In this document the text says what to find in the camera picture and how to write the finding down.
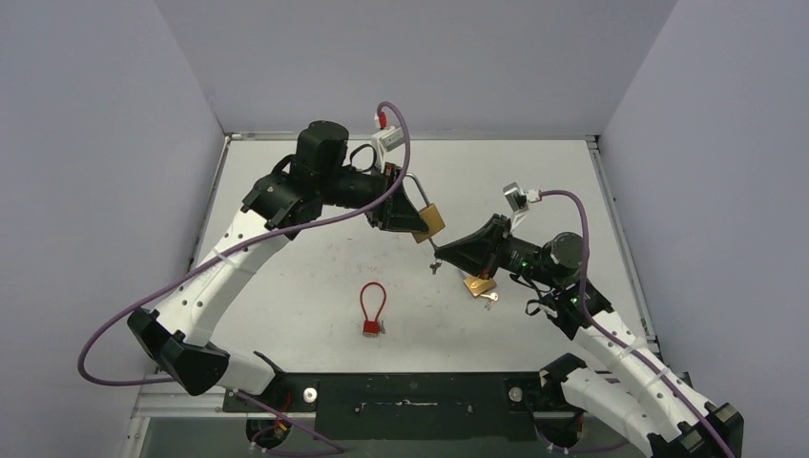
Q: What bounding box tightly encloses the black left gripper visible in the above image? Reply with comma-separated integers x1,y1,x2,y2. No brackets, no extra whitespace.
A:
319,160,429,232

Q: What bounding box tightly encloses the brass padlock long shackle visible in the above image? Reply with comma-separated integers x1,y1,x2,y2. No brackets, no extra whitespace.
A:
406,173,446,248

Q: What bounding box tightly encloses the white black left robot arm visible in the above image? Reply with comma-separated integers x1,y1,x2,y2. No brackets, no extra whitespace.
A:
127,120,429,411

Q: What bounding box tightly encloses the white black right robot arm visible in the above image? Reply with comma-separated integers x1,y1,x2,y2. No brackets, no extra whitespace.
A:
434,215,744,457

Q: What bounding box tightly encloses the brass padlock with key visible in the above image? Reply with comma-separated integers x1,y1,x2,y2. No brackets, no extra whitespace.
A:
464,276,499,311

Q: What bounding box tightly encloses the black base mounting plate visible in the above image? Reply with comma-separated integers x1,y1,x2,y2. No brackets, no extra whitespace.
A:
257,372,583,442

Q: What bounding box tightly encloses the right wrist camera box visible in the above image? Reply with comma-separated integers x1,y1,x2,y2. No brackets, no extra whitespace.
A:
503,182,542,233

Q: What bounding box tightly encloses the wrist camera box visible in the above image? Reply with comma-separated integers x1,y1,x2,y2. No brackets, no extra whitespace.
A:
370,126,405,156
503,182,542,233

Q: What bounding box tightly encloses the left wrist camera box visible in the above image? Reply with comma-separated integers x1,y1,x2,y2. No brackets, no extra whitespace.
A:
370,126,405,156

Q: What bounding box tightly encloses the red cable padlock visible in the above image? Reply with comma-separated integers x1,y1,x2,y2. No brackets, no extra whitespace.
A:
359,281,387,338

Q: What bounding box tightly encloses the aluminium table edge rail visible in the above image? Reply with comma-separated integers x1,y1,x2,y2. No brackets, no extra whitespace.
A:
585,135,661,356

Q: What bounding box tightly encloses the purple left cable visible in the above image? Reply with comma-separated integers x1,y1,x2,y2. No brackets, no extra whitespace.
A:
76,101,413,458

